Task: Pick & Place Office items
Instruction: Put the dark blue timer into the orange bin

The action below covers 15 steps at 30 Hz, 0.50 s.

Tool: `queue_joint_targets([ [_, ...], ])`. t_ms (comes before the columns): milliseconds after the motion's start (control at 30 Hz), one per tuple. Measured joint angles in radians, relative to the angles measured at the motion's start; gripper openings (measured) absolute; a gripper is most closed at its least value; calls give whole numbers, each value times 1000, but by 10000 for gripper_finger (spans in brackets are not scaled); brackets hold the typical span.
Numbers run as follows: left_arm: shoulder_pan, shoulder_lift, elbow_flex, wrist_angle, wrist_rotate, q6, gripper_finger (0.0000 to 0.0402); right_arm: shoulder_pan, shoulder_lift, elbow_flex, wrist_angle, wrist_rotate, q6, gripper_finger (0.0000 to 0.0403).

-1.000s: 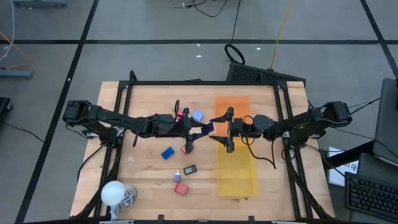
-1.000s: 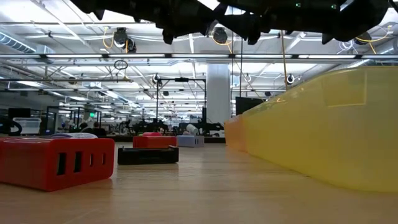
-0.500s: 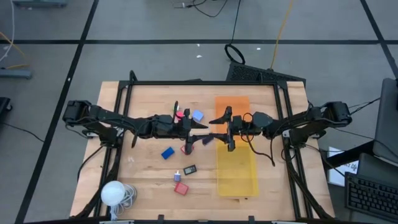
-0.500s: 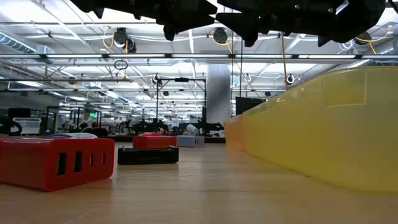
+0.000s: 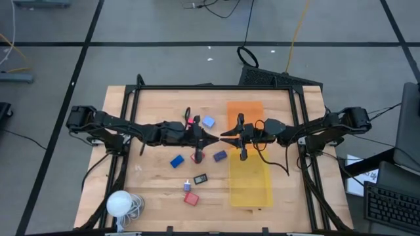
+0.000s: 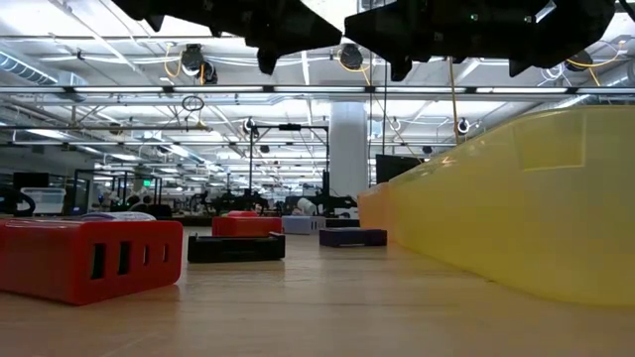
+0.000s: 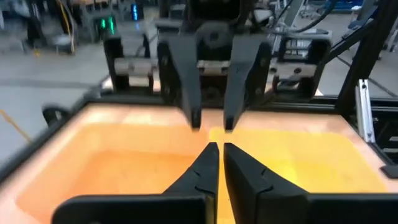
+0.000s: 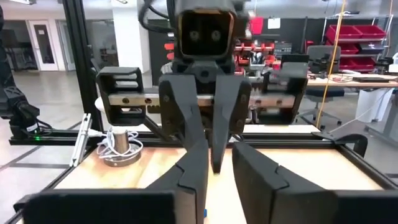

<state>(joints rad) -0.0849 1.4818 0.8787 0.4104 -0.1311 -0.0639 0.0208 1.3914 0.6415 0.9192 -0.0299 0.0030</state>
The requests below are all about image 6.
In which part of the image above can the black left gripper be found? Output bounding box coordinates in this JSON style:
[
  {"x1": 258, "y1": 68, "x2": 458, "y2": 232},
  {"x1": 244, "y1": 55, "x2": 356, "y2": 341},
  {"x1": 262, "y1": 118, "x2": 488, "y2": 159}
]
[{"x1": 111, "y1": 0, "x2": 343, "y2": 76}]

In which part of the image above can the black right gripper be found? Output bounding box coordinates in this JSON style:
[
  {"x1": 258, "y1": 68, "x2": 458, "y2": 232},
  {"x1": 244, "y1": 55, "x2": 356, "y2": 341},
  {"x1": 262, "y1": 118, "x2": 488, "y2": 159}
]
[{"x1": 344, "y1": 0, "x2": 616, "y2": 83}]

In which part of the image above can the lavender multi-port charger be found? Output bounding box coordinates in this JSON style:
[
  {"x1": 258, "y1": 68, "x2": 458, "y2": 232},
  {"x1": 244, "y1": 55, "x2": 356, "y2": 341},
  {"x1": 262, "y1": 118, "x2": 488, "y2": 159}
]
[{"x1": 281, "y1": 214, "x2": 327, "y2": 236}]

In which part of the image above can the red rectangular charger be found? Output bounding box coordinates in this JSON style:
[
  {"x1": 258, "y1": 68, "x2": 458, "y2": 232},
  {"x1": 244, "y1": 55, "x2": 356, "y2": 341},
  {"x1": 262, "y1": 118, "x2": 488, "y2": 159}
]
[{"x1": 211, "y1": 215, "x2": 284, "y2": 238}]

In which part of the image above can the dark purple holder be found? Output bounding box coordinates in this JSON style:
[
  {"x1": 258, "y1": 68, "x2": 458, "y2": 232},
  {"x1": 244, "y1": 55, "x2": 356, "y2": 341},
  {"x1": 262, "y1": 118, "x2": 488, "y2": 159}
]
[{"x1": 318, "y1": 226, "x2": 389, "y2": 249}]

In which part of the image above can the black rectangular holder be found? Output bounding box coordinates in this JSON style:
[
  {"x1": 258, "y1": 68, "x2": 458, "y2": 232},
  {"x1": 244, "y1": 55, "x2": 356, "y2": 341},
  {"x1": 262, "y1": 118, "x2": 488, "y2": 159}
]
[{"x1": 187, "y1": 231, "x2": 287, "y2": 265}]

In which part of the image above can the red four-port charger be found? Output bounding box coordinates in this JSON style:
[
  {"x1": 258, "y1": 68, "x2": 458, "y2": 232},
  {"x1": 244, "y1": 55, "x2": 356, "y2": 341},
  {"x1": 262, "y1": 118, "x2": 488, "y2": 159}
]
[{"x1": 0, "y1": 217, "x2": 185, "y2": 306}]

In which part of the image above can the long ceiling light strip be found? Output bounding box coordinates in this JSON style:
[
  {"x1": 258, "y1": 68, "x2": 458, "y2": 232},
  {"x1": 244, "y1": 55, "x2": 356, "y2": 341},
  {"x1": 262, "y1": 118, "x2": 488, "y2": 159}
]
[{"x1": 0, "y1": 84, "x2": 635, "y2": 96}]

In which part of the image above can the white round column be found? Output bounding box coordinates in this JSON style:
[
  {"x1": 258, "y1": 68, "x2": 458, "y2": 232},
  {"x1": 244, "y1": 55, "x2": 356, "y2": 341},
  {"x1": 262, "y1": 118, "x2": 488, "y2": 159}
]
[{"x1": 328, "y1": 101, "x2": 370, "y2": 200}]

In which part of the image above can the black monitor screen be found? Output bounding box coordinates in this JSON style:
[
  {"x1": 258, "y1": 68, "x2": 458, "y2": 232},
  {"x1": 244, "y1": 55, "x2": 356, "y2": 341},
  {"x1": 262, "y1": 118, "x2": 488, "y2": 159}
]
[{"x1": 374, "y1": 154, "x2": 424, "y2": 185}]

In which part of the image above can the white cylinder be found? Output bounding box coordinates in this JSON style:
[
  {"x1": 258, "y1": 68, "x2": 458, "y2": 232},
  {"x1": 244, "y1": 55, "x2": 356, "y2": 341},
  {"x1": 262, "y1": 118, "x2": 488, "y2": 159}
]
[{"x1": 296, "y1": 196, "x2": 318, "y2": 217}]

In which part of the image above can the orange translucent tray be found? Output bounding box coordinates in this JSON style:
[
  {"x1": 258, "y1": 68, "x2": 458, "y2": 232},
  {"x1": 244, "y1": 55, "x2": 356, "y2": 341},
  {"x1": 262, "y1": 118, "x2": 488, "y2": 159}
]
[{"x1": 356, "y1": 181, "x2": 398, "y2": 244}]

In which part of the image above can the yellow translucent tray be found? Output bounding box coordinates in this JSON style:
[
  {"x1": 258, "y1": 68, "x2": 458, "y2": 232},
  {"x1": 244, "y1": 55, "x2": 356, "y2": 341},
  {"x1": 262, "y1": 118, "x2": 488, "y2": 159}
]
[{"x1": 389, "y1": 104, "x2": 635, "y2": 309}]

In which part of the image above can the clear plastic storage bin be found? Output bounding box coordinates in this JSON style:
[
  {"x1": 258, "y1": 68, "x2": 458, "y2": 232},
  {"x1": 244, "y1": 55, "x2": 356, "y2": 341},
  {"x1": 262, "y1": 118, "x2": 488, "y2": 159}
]
[{"x1": 20, "y1": 186, "x2": 67, "y2": 216}]

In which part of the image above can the black rectangular screen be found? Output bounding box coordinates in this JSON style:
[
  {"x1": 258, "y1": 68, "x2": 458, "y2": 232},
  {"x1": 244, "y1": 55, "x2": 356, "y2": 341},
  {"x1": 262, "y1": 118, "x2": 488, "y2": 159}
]
[{"x1": 13, "y1": 172, "x2": 51, "y2": 189}]

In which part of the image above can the black curved object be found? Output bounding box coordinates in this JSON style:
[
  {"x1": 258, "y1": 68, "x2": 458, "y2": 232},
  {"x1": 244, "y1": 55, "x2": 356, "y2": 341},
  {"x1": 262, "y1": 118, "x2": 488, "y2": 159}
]
[{"x1": 0, "y1": 183, "x2": 37, "y2": 218}]

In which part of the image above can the black hanging cable reel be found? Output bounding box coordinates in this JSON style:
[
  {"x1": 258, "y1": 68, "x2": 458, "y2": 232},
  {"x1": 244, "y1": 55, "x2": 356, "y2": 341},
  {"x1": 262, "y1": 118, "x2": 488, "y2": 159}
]
[
  {"x1": 180, "y1": 43, "x2": 219, "y2": 85},
  {"x1": 338, "y1": 43, "x2": 365, "y2": 71}
]

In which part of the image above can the black hanging cable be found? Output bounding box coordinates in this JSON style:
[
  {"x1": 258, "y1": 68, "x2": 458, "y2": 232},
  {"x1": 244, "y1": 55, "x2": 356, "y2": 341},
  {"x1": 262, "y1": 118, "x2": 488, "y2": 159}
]
[{"x1": 381, "y1": 58, "x2": 389, "y2": 156}]

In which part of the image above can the yellow hanging cable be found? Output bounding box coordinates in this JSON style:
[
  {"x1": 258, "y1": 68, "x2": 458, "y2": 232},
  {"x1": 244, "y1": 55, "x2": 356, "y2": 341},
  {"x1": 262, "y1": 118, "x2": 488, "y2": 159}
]
[{"x1": 447, "y1": 56, "x2": 461, "y2": 146}]

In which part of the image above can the tall black gantry frame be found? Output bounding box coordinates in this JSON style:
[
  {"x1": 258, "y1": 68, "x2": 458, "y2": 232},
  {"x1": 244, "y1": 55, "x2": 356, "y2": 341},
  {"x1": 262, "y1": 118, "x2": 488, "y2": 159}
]
[{"x1": 248, "y1": 123, "x2": 331, "y2": 199}]

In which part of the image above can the black aluminium table frame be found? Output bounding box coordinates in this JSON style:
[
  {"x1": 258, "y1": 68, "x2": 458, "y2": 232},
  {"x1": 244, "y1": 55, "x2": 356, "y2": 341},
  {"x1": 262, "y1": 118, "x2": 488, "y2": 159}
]
[{"x1": 171, "y1": 215, "x2": 361, "y2": 230}]

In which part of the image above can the grey ceiling air duct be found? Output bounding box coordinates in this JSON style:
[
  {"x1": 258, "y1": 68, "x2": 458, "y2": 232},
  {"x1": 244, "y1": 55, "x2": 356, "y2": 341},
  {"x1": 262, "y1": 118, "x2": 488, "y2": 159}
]
[{"x1": 0, "y1": 49, "x2": 89, "y2": 103}]

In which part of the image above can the black cage frame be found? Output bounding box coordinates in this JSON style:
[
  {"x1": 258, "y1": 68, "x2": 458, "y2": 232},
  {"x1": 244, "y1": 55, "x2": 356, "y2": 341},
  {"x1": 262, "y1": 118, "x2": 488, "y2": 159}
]
[{"x1": 72, "y1": 169, "x2": 164, "y2": 216}]

